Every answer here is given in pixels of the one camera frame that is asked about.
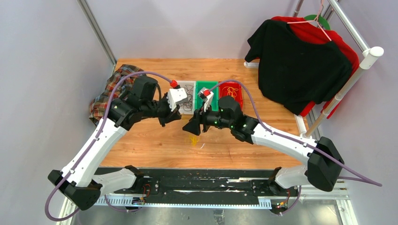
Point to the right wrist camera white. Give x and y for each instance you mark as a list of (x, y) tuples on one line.
[(207, 96)]

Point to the red t-shirt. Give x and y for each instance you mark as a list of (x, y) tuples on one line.
[(342, 46)]

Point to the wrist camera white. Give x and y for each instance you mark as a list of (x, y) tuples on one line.
[(176, 97), (207, 96)]

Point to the white plastic bin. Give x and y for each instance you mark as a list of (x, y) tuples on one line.
[(190, 88)]

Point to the black t-shirt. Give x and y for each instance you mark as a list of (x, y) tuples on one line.
[(299, 65)]

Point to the plaid flannel shirt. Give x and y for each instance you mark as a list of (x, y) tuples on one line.
[(98, 105)]

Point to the red plastic bin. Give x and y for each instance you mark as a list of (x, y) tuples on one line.
[(231, 89)]

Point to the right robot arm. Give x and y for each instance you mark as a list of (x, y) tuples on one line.
[(321, 161)]

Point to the green plastic bin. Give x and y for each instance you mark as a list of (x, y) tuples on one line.
[(199, 101)]

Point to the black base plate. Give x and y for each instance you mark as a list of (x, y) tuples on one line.
[(206, 187)]

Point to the green clothes hanger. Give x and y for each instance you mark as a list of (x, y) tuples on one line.
[(322, 21)]

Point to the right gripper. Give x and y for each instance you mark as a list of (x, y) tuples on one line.
[(193, 126)]

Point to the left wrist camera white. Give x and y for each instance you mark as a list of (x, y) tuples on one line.
[(176, 97)]

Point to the white clothes rack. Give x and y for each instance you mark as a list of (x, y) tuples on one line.
[(370, 54)]

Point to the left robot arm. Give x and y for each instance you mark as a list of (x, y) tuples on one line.
[(78, 180)]

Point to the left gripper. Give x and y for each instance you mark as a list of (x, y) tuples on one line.
[(170, 116)]

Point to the pink clothes hanger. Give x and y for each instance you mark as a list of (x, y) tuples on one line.
[(315, 20)]

